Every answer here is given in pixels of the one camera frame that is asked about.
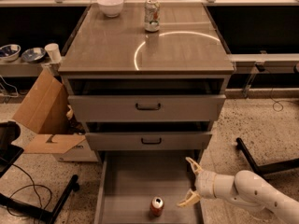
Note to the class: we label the middle grey drawer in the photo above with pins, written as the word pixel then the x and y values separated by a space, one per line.
pixel 148 141

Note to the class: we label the brown cardboard box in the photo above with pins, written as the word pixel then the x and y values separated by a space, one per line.
pixel 46 112

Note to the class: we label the grey drawer cabinet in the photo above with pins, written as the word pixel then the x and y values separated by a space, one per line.
pixel 119 57

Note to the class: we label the blue patterned bowl left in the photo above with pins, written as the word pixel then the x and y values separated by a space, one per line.
pixel 10 52

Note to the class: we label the blue patterned bowl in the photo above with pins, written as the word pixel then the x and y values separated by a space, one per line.
pixel 10 52
pixel 34 55

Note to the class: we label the white green soda can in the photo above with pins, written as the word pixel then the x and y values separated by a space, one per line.
pixel 152 15

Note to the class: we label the grey side shelf left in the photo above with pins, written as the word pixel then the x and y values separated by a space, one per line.
pixel 20 68

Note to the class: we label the blue patterned bowl right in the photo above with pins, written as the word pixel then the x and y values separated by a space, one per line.
pixel 34 55

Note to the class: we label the white paper cup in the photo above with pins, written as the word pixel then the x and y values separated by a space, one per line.
pixel 53 51

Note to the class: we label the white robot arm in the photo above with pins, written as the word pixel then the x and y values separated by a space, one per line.
pixel 245 190

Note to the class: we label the grey drawer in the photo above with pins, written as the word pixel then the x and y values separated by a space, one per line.
pixel 148 141
pixel 131 179
pixel 132 108

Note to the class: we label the red coke can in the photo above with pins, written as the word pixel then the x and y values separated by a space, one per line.
pixel 157 206

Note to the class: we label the bottom grey drawer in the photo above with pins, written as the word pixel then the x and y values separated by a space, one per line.
pixel 131 179

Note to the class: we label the top grey drawer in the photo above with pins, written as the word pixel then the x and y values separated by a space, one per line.
pixel 132 108

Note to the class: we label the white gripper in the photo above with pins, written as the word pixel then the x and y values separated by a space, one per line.
pixel 205 183

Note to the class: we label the white bowl on counter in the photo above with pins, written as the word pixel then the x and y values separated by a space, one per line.
pixel 111 8

